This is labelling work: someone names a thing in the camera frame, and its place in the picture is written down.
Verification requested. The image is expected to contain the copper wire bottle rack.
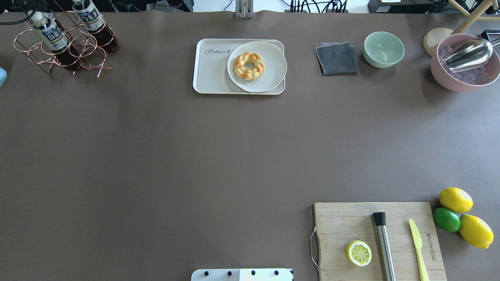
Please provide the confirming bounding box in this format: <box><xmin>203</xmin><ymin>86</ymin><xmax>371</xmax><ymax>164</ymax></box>
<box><xmin>14</xmin><ymin>11</ymin><xmax>119</xmax><ymax>78</ymax></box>

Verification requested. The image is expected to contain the blue plastic cup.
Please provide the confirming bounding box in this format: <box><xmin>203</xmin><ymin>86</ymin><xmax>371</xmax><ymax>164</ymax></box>
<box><xmin>0</xmin><ymin>68</ymin><xmax>8</xmax><ymax>87</ymax></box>

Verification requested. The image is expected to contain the green lime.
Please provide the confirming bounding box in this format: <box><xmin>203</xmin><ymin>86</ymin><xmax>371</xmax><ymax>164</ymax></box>
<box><xmin>433</xmin><ymin>207</ymin><xmax>461</xmax><ymax>232</ymax></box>

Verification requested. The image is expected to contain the yellow lemon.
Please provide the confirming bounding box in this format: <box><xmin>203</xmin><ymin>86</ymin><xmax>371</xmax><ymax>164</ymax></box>
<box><xmin>439</xmin><ymin>187</ymin><xmax>473</xmax><ymax>213</ymax></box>
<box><xmin>459</xmin><ymin>215</ymin><xmax>494</xmax><ymax>249</ymax></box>

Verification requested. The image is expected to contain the white round plate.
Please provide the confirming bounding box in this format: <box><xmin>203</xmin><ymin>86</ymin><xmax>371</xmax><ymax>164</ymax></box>
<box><xmin>227</xmin><ymin>41</ymin><xmax>287</xmax><ymax>93</ymax></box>

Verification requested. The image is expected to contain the metal ice scoop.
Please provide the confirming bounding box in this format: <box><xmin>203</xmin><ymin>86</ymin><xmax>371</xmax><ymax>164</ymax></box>
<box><xmin>443</xmin><ymin>38</ymin><xmax>493</xmax><ymax>73</ymax></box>

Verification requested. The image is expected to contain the wooden mug tree stand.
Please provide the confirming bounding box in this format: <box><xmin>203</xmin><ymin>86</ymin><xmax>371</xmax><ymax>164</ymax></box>
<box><xmin>423</xmin><ymin>0</ymin><xmax>499</xmax><ymax>56</ymax></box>

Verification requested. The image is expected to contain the aluminium frame post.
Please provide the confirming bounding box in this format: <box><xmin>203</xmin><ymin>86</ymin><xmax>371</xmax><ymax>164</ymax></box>
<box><xmin>235</xmin><ymin>0</ymin><xmax>254</xmax><ymax>18</ymax></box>

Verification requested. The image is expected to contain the grey folded cloth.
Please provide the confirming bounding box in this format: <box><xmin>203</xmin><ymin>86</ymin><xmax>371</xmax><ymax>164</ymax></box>
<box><xmin>314</xmin><ymin>42</ymin><xmax>359</xmax><ymax>75</ymax></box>

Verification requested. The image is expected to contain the cream serving tray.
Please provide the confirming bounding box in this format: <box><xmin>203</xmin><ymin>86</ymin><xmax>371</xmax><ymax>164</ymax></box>
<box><xmin>193</xmin><ymin>38</ymin><xmax>285</xmax><ymax>95</ymax></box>

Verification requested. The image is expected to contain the half lemon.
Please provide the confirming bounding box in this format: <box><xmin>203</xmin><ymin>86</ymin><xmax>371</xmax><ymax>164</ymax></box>
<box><xmin>346</xmin><ymin>240</ymin><xmax>372</xmax><ymax>267</ymax></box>

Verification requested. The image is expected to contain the wooden cutting board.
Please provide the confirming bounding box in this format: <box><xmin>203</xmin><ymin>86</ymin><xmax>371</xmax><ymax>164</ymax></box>
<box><xmin>314</xmin><ymin>202</ymin><xmax>447</xmax><ymax>281</ymax></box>

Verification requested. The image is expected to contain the oolong tea bottle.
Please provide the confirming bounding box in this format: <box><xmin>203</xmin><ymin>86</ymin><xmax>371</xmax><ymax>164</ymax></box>
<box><xmin>31</xmin><ymin>11</ymin><xmax>82</xmax><ymax>72</ymax></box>
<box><xmin>73</xmin><ymin>0</ymin><xmax>119</xmax><ymax>53</ymax></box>

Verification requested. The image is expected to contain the black steel muddler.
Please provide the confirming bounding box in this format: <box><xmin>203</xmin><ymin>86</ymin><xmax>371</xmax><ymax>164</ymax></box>
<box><xmin>373</xmin><ymin>212</ymin><xmax>397</xmax><ymax>281</ymax></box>

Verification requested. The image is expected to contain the green bowl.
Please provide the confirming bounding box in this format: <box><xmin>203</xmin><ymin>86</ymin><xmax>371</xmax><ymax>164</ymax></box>
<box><xmin>363</xmin><ymin>31</ymin><xmax>405</xmax><ymax>69</ymax></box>

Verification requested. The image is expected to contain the yellow plastic knife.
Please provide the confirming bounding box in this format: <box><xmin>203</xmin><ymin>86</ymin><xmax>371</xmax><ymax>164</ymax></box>
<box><xmin>409</xmin><ymin>219</ymin><xmax>430</xmax><ymax>281</ymax></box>

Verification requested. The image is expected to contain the oolong tea bottle back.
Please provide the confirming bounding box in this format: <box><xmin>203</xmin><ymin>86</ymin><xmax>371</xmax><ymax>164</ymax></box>
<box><xmin>73</xmin><ymin>0</ymin><xmax>119</xmax><ymax>53</ymax></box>

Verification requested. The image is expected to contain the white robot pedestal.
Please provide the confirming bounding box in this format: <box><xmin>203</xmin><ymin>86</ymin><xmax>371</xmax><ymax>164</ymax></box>
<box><xmin>191</xmin><ymin>267</ymin><xmax>294</xmax><ymax>281</ymax></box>

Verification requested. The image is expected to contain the braided ring bread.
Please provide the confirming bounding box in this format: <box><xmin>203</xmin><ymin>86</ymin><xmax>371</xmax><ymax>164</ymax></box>
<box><xmin>233</xmin><ymin>52</ymin><xmax>265</xmax><ymax>80</ymax></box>

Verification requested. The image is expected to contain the oolong tea bottle middle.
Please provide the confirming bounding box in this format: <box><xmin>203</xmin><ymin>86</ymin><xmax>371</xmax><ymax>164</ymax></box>
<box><xmin>31</xmin><ymin>11</ymin><xmax>82</xmax><ymax>72</ymax></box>

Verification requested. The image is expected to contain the pink ice bowl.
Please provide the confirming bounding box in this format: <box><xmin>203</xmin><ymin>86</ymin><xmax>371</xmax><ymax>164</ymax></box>
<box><xmin>430</xmin><ymin>34</ymin><xmax>500</xmax><ymax>91</ymax></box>

